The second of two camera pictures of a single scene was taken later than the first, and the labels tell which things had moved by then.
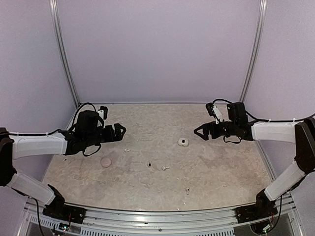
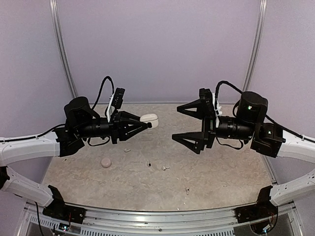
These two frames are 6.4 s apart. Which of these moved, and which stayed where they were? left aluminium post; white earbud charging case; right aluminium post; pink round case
Moved: white earbud charging case
Stayed: left aluminium post; pink round case; right aluminium post
